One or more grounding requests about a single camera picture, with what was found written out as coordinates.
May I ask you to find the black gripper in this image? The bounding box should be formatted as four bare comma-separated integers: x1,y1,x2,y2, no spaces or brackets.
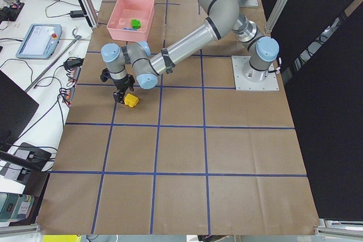
113,74,135,104

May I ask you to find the yellow toy block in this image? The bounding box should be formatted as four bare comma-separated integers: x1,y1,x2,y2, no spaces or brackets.
124,94,140,108

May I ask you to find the blue toy block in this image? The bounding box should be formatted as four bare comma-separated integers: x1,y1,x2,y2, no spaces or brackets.
123,28,138,31

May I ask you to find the black monitor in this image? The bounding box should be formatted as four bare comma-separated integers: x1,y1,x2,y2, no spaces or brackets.
1,71,39,151

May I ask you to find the brown paper table cover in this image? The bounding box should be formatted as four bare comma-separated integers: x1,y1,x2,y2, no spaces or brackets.
37,0,319,235

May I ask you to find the black power adapter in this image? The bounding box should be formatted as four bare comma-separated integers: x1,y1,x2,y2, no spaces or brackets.
69,10,85,18

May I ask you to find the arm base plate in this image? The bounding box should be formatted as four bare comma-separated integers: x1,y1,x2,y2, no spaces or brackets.
231,56,280,92
237,0,258,8

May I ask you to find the metal rod with hook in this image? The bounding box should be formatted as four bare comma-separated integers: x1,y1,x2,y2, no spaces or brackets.
24,27,82,93

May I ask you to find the pink plastic box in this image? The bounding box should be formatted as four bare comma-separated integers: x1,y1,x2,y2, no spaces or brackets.
107,0,155,42

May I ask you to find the blue teach pendant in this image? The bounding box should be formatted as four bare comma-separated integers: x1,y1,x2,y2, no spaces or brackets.
16,24,62,60

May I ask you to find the green toy block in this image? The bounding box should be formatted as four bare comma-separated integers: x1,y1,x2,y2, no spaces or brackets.
130,19,141,29

